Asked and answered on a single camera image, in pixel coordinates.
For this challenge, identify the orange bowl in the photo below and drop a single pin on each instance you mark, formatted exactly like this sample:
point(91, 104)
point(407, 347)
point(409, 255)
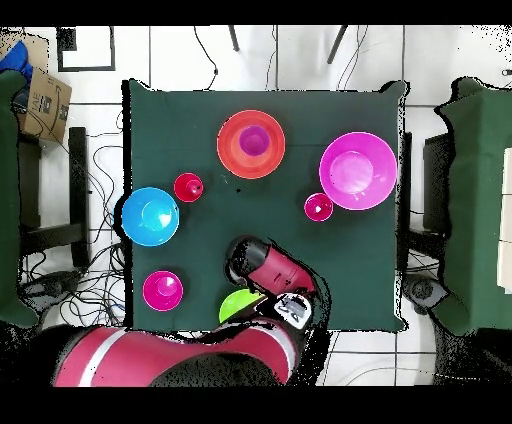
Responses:
point(228, 148)

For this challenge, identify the purple cup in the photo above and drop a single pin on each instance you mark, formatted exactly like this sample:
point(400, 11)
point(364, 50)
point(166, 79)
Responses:
point(254, 140)

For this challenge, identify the green bowl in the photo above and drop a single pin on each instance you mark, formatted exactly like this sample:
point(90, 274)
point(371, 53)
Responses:
point(236, 304)

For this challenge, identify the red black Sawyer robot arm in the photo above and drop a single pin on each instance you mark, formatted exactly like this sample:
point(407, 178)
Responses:
point(276, 272)

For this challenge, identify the red cup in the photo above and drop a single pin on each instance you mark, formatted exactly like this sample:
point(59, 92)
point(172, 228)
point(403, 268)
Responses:
point(186, 188)
point(318, 208)

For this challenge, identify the large blue bowl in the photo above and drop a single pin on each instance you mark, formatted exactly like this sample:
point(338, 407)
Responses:
point(150, 216)

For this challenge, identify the large pink bowl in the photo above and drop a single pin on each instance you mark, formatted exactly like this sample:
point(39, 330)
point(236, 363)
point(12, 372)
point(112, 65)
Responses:
point(358, 170)

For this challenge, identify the dark green tablecloth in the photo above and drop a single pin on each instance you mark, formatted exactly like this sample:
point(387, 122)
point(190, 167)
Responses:
point(180, 120)

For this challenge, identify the small red bowl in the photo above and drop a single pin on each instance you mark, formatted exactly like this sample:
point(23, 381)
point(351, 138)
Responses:
point(162, 292)

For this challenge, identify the grey chair leg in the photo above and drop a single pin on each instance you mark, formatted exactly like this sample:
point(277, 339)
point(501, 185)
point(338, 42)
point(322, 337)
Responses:
point(234, 38)
point(337, 44)

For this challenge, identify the black metal stand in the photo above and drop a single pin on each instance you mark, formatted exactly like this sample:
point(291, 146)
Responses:
point(78, 180)
point(436, 180)

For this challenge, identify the green cloth covered table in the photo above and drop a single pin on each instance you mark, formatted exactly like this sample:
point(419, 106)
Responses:
point(8, 200)
point(476, 200)

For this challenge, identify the printed cardboard box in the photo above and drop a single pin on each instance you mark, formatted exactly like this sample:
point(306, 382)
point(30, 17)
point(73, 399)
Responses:
point(44, 104)

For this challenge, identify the white box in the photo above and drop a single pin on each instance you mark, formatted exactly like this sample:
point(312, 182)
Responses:
point(506, 200)

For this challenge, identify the plain cardboard box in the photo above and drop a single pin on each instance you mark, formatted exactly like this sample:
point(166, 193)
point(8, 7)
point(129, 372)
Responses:
point(38, 50)

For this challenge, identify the blue bag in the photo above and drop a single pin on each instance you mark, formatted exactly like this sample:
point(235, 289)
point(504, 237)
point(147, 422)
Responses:
point(16, 60)

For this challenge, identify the black pedestal foot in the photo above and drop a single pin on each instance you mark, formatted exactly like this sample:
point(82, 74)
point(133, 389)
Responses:
point(48, 286)
point(424, 290)

